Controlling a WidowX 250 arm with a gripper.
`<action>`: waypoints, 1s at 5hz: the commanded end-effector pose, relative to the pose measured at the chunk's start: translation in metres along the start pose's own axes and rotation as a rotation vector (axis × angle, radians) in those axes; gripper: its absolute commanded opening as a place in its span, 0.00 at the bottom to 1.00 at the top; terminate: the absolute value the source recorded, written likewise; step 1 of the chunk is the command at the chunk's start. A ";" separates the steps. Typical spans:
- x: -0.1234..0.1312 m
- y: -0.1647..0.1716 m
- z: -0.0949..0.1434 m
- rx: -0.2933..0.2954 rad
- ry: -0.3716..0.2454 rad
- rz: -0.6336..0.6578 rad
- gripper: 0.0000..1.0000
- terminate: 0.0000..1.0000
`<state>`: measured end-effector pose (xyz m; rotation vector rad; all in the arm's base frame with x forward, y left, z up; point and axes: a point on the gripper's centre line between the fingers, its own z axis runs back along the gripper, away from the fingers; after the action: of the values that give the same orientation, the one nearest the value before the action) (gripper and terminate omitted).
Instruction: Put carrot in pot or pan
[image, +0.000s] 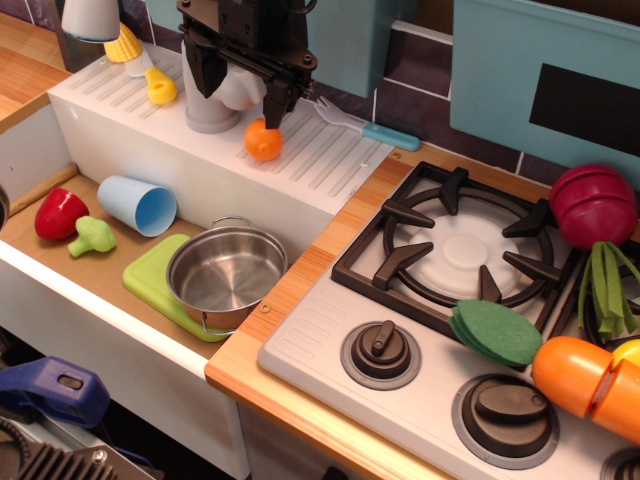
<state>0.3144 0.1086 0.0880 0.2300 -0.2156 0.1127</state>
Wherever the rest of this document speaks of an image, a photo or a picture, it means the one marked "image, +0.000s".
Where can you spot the small orange toy carrot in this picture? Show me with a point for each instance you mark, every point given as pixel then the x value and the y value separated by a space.
pixel 262 144

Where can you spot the black stove knob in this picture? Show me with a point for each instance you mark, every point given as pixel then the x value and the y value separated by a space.
pixel 381 356
pixel 505 422

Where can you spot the grey toy stovetop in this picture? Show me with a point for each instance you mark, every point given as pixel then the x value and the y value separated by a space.
pixel 305 351

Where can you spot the blue clamp handle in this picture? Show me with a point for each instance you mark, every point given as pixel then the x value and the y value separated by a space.
pixel 56 388

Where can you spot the white toy sink basin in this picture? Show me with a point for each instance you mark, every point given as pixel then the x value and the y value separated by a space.
pixel 99 123

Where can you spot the light blue plastic cup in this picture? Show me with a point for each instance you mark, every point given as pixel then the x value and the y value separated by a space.
pixel 148 209

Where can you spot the white toy faucet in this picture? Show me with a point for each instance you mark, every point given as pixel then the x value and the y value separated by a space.
pixel 240 90

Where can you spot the stainless steel toy pot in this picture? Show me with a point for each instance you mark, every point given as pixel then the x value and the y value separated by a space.
pixel 222 274

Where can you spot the green felt carrot leaves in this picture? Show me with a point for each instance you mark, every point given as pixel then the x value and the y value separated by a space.
pixel 495 332

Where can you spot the red toy bell pepper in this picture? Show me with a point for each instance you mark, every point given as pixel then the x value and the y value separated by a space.
pixel 58 213

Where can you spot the yellow toy pear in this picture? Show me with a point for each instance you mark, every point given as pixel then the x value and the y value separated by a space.
pixel 161 88

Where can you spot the yellow toy vegetable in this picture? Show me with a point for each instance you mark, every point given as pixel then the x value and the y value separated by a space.
pixel 627 352

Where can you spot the black stove burner grate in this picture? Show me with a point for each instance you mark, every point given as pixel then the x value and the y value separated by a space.
pixel 444 237

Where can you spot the white fork blue handle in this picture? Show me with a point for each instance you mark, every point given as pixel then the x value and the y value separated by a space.
pixel 335 116

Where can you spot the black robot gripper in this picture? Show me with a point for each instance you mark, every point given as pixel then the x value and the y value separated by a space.
pixel 266 38

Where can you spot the white lamp shade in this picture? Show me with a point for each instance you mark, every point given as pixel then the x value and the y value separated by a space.
pixel 92 21

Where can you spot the large orange toy carrot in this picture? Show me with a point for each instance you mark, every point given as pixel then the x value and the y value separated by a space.
pixel 589 382

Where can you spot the teal toy microwave cabinet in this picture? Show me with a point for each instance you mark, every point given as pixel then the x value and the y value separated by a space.
pixel 554 83

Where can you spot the dark red toy beet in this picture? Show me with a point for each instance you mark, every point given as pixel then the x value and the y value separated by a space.
pixel 594 203

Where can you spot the yellow toy corn cob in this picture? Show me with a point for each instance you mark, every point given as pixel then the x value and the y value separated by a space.
pixel 124 48

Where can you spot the black left stove knob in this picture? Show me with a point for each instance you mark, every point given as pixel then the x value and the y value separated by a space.
pixel 381 356

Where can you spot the green felt beet stems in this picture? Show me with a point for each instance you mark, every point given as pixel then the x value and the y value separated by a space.
pixel 604 311

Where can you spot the green toy broccoli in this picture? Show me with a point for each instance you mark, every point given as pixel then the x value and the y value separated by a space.
pixel 93 235

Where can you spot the black middle stove knob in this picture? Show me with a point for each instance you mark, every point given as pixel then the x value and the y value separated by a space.
pixel 505 422

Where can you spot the green plastic cutting board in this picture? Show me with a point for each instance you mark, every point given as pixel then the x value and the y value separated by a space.
pixel 146 278

